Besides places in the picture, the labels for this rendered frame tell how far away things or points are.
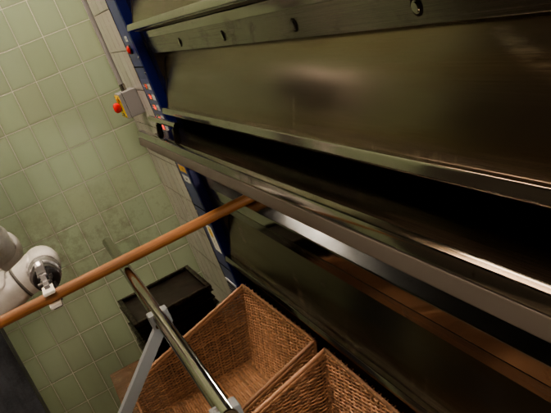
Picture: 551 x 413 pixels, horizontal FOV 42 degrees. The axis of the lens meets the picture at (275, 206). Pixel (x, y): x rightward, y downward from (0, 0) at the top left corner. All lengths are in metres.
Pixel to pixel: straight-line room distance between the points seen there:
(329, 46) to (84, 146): 2.06
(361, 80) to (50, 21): 2.16
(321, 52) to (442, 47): 0.33
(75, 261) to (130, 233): 0.26
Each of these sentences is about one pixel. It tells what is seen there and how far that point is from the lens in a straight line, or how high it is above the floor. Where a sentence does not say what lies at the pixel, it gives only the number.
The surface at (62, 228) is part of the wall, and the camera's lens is 3.14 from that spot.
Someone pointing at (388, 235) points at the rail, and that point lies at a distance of 0.81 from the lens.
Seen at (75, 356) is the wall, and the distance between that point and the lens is 3.31.
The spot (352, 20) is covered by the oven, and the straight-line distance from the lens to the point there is 0.99.
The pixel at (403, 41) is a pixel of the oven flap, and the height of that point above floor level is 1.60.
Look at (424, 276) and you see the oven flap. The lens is 0.77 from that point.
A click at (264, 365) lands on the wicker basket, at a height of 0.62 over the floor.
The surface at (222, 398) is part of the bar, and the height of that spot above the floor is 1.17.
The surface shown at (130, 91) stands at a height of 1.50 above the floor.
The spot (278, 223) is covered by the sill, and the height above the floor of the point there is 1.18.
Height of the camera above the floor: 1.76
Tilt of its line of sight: 18 degrees down
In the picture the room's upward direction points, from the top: 21 degrees counter-clockwise
